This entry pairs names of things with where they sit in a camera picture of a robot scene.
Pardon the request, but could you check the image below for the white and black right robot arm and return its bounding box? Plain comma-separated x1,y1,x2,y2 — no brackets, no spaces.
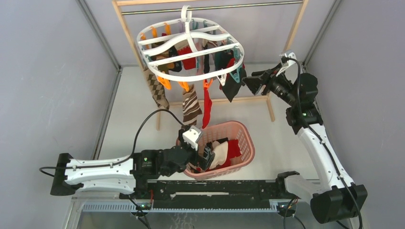
242,64,368,228

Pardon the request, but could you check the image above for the pink plastic laundry basket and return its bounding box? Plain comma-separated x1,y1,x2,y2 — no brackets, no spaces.
183,121,255,180

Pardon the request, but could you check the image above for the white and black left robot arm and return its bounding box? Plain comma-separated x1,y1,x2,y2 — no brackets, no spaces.
50,145,215,199

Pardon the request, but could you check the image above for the black sock with beige stripes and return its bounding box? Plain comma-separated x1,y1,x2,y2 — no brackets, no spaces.
212,137,228,147

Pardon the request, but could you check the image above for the red sock with dark toe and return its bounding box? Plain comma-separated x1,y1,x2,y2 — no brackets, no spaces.
177,45,197,71

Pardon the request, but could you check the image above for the cream white sock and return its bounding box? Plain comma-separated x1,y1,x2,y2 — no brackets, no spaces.
209,141,228,170

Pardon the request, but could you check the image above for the beige argyle pattern sock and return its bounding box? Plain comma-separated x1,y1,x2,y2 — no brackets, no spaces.
143,67,170,110

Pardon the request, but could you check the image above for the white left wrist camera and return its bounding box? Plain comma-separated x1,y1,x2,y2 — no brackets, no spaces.
181,125,203,151

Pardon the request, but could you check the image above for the olive green and orange sock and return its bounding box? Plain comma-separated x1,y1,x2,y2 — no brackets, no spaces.
155,47,176,75

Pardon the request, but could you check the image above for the long thin red sock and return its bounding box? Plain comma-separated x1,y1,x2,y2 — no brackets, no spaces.
202,87,213,129

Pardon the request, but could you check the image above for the wooden clothes rack frame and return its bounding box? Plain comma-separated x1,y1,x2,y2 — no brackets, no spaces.
112,0,308,123

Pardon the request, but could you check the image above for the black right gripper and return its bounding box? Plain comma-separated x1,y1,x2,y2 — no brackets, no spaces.
241,62,298,107

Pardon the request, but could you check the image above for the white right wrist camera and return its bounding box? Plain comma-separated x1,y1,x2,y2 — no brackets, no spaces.
276,50,297,76

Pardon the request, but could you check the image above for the white round clip hanger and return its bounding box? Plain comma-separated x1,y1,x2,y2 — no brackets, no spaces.
135,5,245,90

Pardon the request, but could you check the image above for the dark green patterned sock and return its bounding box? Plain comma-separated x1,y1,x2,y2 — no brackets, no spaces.
214,50,234,71

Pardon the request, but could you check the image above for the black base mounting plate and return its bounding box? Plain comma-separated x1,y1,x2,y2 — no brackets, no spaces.
119,180,299,210

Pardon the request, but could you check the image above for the metal hanging rod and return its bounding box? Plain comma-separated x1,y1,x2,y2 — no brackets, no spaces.
121,0,304,16

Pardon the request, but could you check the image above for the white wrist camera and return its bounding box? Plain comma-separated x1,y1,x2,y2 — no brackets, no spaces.
276,50,297,76
181,125,203,151

